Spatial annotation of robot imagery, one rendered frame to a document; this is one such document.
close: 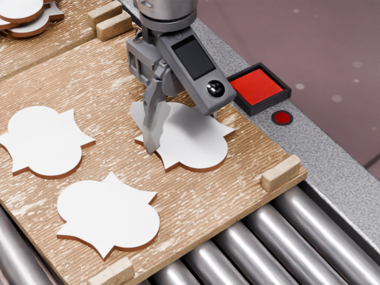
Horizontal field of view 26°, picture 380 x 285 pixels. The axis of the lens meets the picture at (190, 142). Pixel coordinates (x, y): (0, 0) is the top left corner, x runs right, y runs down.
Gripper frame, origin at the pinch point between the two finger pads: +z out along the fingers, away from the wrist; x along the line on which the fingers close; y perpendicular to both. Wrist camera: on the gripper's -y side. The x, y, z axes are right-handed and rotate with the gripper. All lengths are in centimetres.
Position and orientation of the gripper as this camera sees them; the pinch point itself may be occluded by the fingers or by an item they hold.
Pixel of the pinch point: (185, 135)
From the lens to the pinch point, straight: 113.5
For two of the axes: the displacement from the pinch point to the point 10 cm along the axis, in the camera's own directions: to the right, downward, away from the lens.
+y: -6.1, -5.2, 5.9
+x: -7.9, 4.4, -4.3
